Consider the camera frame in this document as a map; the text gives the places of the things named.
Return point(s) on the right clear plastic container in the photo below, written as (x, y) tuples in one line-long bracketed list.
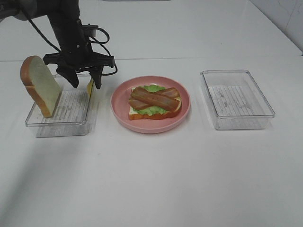
[(235, 101)]

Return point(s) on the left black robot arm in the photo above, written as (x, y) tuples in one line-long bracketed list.
[(63, 15)]

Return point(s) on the bacon strip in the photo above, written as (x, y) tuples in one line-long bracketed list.
[(171, 92), (155, 99)]

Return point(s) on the green lettuce leaf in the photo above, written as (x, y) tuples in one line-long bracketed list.
[(151, 110)]

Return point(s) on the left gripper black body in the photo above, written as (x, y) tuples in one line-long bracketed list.
[(76, 54)]

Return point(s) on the left clear plastic container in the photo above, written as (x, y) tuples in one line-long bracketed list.
[(74, 115)]

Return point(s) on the clear plastic container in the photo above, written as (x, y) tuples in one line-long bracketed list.
[(235, 101), (74, 115)]

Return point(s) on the yellow cheese slice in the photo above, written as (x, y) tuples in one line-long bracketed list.
[(90, 87)]

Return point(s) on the pink plate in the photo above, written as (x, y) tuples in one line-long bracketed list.
[(120, 106)]

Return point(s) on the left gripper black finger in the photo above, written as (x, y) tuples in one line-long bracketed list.
[(96, 74), (69, 73)]

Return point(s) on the bread slice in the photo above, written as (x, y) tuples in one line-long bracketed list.
[(40, 84), (157, 116)]

